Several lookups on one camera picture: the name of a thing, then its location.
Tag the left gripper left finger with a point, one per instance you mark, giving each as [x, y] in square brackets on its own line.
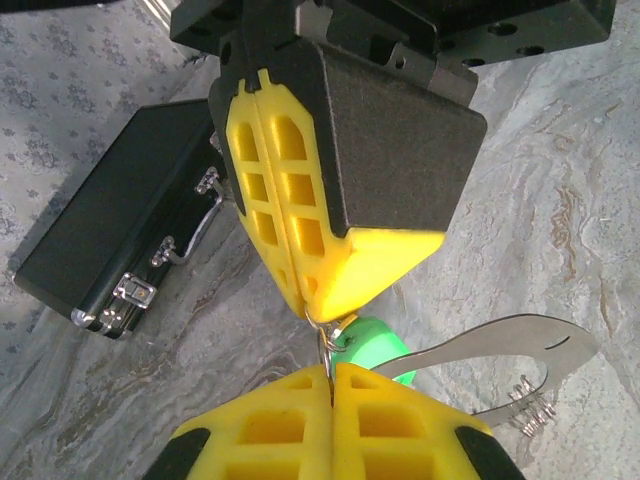
[280, 435]

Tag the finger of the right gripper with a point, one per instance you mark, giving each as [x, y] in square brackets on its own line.
[250, 175]
[390, 165]

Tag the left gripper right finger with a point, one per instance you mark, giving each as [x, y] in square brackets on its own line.
[400, 440]

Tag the black case with metal clasps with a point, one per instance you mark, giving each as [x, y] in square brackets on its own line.
[100, 210]

